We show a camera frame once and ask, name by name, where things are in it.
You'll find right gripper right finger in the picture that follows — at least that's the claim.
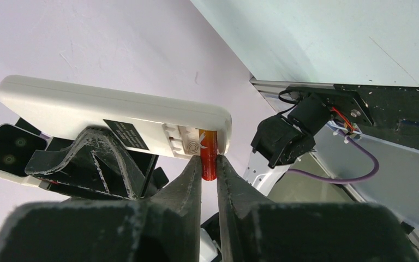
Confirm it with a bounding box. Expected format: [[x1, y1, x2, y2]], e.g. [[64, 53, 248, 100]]
[[217, 156, 417, 261]]

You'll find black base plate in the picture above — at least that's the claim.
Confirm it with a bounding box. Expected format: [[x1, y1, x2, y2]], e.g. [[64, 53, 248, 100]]
[[279, 84, 419, 150]]

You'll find white red remote control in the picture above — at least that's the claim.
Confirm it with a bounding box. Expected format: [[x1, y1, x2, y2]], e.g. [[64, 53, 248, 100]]
[[0, 75, 232, 159]]

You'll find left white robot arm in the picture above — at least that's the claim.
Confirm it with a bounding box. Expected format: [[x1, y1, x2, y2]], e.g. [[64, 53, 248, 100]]
[[25, 94, 331, 199]]

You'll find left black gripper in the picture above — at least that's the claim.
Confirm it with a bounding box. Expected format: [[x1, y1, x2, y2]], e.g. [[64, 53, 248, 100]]
[[15, 118, 169, 200]]

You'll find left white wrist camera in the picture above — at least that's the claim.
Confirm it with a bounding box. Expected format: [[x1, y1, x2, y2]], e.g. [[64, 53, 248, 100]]
[[0, 124, 47, 178]]

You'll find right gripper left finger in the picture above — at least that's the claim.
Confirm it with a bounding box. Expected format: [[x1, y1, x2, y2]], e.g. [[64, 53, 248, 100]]
[[0, 157, 202, 261]]

